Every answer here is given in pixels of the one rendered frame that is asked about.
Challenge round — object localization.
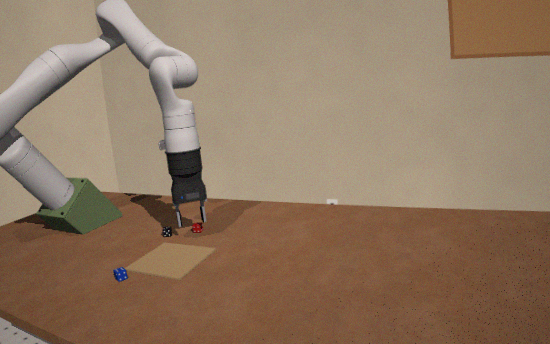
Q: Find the tan flat mat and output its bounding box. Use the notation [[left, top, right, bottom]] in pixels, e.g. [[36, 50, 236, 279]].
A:
[[124, 243, 216, 280]]

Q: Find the blue die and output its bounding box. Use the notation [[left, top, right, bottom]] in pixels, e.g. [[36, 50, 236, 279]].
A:
[[113, 267, 128, 282]]

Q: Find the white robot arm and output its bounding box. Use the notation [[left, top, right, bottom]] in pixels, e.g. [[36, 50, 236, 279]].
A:
[[0, 0, 198, 210]]

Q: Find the red die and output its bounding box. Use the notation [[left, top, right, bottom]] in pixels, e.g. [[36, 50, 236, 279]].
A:
[[192, 223, 203, 233]]

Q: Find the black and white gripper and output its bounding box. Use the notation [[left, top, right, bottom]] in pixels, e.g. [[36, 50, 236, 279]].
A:
[[159, 126, 207, 227]]

